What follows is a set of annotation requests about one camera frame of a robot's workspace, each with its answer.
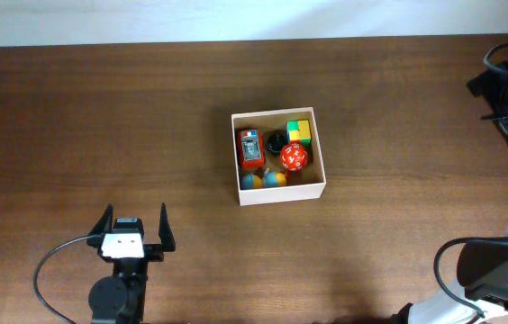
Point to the white open cardboard box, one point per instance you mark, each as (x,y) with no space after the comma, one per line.
(306,184)

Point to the blue and orange toy figure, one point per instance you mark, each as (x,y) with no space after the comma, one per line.
(268,180)

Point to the multicoloured puzzle cube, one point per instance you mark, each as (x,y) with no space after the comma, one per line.
(299,132)

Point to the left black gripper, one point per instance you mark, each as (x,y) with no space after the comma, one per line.
(154,249)

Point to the black round cap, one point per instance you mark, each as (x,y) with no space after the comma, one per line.
(275,142)

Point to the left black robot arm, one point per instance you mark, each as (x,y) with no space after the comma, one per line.
(120,297)

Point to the red toy car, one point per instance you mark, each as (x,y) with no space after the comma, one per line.
(250,149)

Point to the red ball with white letters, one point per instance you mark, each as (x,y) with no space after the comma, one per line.
(294,157)

